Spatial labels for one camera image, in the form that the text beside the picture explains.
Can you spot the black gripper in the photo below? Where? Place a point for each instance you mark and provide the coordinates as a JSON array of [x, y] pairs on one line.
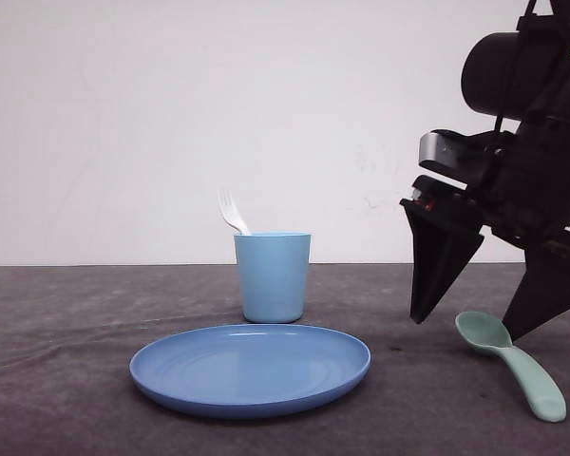
[[520, 189]]

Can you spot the mint green plastic spoon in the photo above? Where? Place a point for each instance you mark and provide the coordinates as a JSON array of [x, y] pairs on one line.
[[488, 335]]

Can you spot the light blue plastic cup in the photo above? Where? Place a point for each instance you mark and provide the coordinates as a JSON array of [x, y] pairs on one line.
[[273, 269]]

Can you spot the white plastic fork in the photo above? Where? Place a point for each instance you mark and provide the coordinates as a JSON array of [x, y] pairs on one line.
[[230, 213]]

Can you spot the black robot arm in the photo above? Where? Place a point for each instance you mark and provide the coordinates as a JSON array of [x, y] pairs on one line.
[[511, 75]]

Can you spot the blue plastic plate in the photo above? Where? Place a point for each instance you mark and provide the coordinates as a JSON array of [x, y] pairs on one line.
[[250, 371]]

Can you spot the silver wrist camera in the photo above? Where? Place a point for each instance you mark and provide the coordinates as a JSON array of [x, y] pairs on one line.
[[447, 153]]

